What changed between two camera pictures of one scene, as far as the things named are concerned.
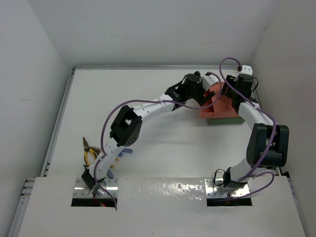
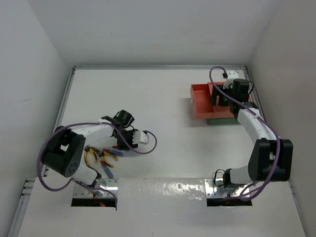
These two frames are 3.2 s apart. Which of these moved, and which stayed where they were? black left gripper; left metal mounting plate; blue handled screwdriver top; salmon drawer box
Moved: black left gripper
Stayed: blue handled screwdriver top; salmon drawer box; left metal mounting plate
